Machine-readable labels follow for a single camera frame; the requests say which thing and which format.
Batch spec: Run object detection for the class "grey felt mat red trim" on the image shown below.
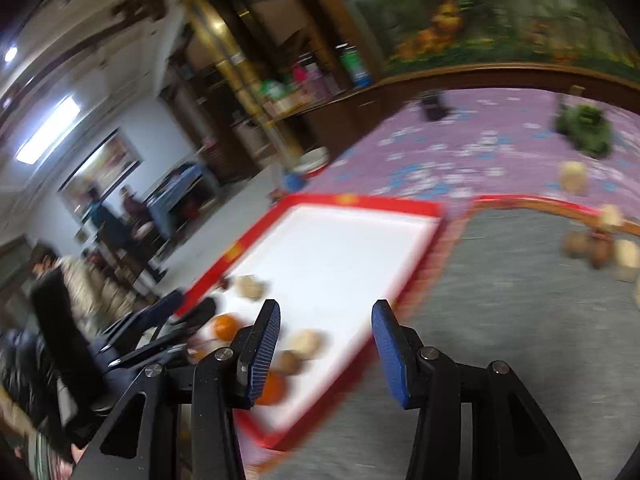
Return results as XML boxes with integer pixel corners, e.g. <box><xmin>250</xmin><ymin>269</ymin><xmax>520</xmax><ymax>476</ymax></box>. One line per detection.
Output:
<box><xmin>260</xmin><ymin>197</ymin><xmax>640</xmax><ymax>480</ymax></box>

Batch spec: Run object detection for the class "flower and bamboo glass panel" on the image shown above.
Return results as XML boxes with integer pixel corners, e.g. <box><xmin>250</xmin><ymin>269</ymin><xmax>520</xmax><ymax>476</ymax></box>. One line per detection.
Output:
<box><xmin>325</xmin><ymin>0</ymin><xmax>640</xmax><ymax>81</ymax></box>

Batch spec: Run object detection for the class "purple floral blanket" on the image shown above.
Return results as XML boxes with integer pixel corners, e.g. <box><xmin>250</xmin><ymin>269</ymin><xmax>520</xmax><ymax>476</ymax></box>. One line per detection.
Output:
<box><xmin>250</xmin><ymin>87</ymin><xmax>640</xmax><ymax>476</ymax></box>

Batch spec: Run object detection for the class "ceiling light panel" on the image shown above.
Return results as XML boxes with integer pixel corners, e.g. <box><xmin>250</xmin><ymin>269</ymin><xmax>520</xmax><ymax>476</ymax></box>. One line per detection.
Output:
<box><xmin>15</xmin><ymin>95</ymin><xmax>84</xmax><ymax>164</ymax></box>

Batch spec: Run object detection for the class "green plastic bottle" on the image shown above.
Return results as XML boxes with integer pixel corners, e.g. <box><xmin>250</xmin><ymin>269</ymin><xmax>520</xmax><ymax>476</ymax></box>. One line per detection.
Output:
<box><xmin>340</xmin><ymin>45</ymin><xmax>374</xmax><ymax>89</ymax></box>

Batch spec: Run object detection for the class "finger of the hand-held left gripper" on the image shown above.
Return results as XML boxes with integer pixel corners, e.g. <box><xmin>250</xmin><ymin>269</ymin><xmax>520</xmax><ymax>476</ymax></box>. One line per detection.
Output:
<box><xmin>100</xmin><ymin>289</ymin><xmax>184</xmax><ymax>352</ymax></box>
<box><xmin>107</xmin><ymin>299</ymin><xmax>217</xmax><ymax>369</ymax></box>

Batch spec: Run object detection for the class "brown kiwi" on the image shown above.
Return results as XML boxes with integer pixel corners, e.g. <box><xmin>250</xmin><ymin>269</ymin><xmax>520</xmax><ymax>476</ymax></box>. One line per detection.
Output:
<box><xmin>274</xmin><ymin>350</ymin><xmax>304</xmax><ymax>377</ymax></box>
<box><xmin>589</xmin><ymin>240</ymin><xmax>614</xmax><ymax>270</ymax></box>
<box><xmin>565</xmin><ymin>231</ymin><xmax>591</xmax><ymax>260</ymax></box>

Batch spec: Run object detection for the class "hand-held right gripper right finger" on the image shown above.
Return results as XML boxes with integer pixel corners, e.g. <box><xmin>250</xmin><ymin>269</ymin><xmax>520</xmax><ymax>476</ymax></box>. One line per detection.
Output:
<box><xmin>371</xmin><ymin>299</ymin><xmax>583</xmax><ymax>480</ymax></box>

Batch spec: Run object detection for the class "white bucket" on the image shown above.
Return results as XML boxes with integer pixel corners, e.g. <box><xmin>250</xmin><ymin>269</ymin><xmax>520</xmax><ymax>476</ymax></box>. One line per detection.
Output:
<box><xmin>295</xmin><ymin>147</ymin><xmax>331</xmax><ymax>177</ymax></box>

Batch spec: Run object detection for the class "green fruit with leaves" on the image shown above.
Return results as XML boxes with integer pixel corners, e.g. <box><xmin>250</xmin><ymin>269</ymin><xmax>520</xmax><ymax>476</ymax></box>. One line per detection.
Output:
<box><xmin>551</xmin><ymin>102</ymin><xmax>615</xmax><ymax>159</ymax></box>

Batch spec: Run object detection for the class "orange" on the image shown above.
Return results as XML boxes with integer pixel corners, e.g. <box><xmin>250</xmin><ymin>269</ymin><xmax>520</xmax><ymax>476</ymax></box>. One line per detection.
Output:
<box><xmin>255</xmin><ymin>371</ymin><xmax>287</xmax><ymax>407</ymax></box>
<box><xmin>210</xmin><ymin>313</ymin><xmax>249</xmax><ymax>344</ymax></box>

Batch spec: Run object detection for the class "red box with white inside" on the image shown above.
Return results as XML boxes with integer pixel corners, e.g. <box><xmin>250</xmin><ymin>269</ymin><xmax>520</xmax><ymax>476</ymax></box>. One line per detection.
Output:
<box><xmin>172</xmin><ymin>192</ymin><xmax>446</xmax><ymax>453</ymax></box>

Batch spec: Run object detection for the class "gold framed glass cabinet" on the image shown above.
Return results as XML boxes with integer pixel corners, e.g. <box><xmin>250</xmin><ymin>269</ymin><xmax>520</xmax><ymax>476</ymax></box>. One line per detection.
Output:
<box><xmin>170</xmin><ymin>0</ymin><xmax>313</xmax><ymax>171</ymax></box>

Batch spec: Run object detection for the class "framed wall picture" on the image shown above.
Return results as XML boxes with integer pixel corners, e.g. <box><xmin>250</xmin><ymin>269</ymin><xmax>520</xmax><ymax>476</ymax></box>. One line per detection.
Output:
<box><xmin>57</xmin><ymin>127</ymin><xmax>144</xmax><ymax>211</ymax></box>

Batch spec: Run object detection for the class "pale foam-wrapped fruit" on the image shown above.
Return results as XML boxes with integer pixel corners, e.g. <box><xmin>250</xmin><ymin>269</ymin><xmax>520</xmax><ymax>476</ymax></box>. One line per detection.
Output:
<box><xmin>559</xmin><ymin>160</ymin><xmax>589</xmax><ymax>196</ymax></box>
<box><xmin>287</xmin><ymin>329</ymin><xmax>325</xmax><ymax>361</ymax></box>
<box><xmin>235</xmin><ymin>275</ymin><xmax>269</xmax><ymax>302</ymax></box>
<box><xmin>614</xmin><ymin>239</ymin><xmax>640</xmax><ymax>281</ymax></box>
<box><xmin>599</xmin><ymin>204</ymin><xmax>625</xmax><ymax>234</ymax></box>

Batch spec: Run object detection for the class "small black box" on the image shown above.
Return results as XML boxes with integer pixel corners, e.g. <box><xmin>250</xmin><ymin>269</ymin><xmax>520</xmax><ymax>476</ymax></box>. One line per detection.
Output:
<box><xmin>417</xmin><ymin>89</ymin><xmax>449</xmax><ymax>122</ymax></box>

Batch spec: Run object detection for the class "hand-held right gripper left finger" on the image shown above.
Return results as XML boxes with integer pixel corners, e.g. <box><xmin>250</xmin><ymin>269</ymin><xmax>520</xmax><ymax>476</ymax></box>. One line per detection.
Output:
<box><xmin>72</xmin><ymin>298</ymin><xmax>282</xmax><ymax>480</ymax></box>

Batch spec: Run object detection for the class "table with blue cloth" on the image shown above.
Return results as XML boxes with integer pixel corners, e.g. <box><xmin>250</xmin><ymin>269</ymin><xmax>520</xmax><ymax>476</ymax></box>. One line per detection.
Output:
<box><xmin>147</xmin><ymin>162</ymin><xmax>211</xmax><ymax>241</ymax></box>

